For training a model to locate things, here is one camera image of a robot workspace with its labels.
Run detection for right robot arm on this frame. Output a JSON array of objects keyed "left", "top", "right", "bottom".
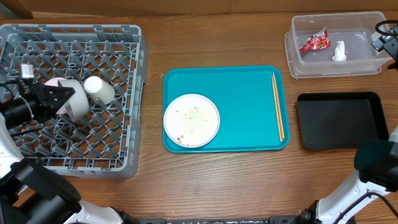
[{"left": 292, "top": 91, "right": 397, "bottom": 223}]

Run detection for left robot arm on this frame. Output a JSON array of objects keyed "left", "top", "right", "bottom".
[{"left": 1, "top": 83, "right": 136, "bottom": 224}]

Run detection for wooden chopstick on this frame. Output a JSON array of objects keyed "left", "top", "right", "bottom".
[
  {"left": 275, "top": 79, "right": 285, "bottom": 140},
  {"left": 271, "top": 73, "right": 284, "bottom": 142}
]

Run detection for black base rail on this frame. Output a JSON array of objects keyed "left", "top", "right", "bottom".
[{"left": 137, "top": 215, "right": 299, "bottom": 224}]

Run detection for grey bowl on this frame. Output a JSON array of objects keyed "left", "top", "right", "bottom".
[{"left": 58, "top": 80, "right": 90, "bottom": 121}]

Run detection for small pink bowl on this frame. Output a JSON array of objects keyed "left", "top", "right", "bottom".
[{"left": 44, "top": 77, "right": 67, "bottom": 114}]

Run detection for white tissue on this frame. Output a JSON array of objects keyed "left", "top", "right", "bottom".
[{"left": 331, "top": 40, "right": 347, "bottom": 62}]

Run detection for red snack wrapper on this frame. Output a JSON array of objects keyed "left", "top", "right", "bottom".
[{"left": 299, "top": 27, "right": 331, "bottom": 52}]

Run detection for grey plastic dish rack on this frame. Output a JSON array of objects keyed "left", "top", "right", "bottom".
[{"left": 1, "top": 24, "right": 149, "bottom": 179}]

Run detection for black plastic tray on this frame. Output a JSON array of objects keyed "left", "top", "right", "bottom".
[{"left": 296, "top": 91, "right": 389, "bottom": 151}]

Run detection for teal serving tray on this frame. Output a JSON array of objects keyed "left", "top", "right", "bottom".
[{"left": 163, "top": 65, "right": 290, "bottom": 153}]

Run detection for clear plastic bin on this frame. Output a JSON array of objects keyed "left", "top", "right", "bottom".
[{"left": 284, "top": 11, "right": 392, "bottom": 78}]

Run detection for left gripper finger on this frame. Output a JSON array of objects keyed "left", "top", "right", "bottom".
[
  {"left": 43, "top": 93, "right": 73, "bottom": 119},
  {"left": 44, "top": 85, "right": 75, "bottom": 99}
]

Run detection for white cup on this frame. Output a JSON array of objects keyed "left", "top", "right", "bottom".
[{"left": 83, "top": 76, "right": 115, "bottom": 104}]

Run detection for large white plate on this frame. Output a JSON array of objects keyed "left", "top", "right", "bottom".
[{"left": 163, "top": 93, "right": 221, "bottom": 148}]

